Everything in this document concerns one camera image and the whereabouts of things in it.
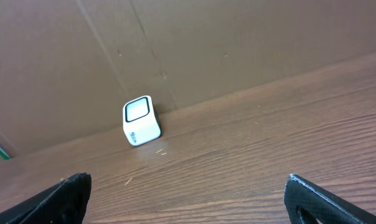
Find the white barcode scanner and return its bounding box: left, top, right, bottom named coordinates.
left=123, top=95, right=161, bottom=147

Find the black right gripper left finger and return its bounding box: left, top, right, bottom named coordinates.
left=0, top=172, right=92, bottom=224

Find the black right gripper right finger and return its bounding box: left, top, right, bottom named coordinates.
left=283, top=174, right=376, bottom=224

